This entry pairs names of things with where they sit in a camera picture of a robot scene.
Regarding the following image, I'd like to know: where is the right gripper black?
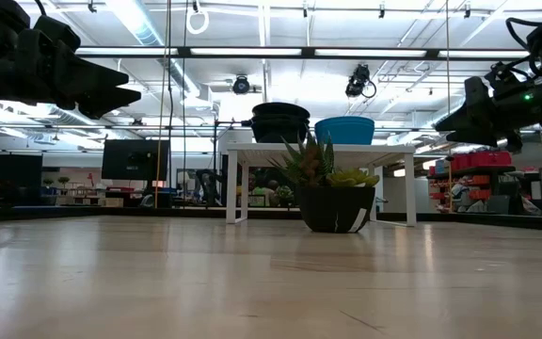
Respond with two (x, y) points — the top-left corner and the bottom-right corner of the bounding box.
(434, 74), (542, 154)

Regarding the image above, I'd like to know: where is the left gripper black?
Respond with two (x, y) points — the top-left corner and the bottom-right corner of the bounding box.
(0, 27), (142, 120)

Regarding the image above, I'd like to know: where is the shelf with red bins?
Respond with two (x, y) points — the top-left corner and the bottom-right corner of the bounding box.
(428, 150), (517, 202)

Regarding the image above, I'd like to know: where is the white perforated metal shelf riser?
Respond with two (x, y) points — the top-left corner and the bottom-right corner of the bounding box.
(226, 142), (417, 228)

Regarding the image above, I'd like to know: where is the black background monitor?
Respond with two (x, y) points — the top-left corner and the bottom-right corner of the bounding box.
(101, 138), (171, 182)

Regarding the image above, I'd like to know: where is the succulent plant in black pot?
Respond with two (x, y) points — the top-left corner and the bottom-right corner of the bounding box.
(268, 126), (381, 234)

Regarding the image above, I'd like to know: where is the person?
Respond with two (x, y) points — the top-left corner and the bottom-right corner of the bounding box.
(250, 176), (282, 208)

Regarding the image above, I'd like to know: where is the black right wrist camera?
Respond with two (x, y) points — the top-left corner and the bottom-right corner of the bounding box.
(485, 60), (531, 95)

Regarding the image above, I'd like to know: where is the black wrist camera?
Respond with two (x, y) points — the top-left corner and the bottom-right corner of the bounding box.
(33, 13), (82, 53)
(485, 60), (531, 95)

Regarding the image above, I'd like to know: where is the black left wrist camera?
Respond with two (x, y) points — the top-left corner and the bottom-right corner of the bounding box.
(33, 13), (82, 53)

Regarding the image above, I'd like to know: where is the white hanging ring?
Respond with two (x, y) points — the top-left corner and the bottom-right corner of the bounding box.
(185, 8), (210, 36)

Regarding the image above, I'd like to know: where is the black camera with looped cable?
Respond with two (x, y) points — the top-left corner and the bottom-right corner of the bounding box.
(344, 63), (378, 100)

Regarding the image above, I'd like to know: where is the round black ceiling camera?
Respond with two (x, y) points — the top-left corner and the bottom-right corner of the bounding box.
(231, 74), (252, 96)

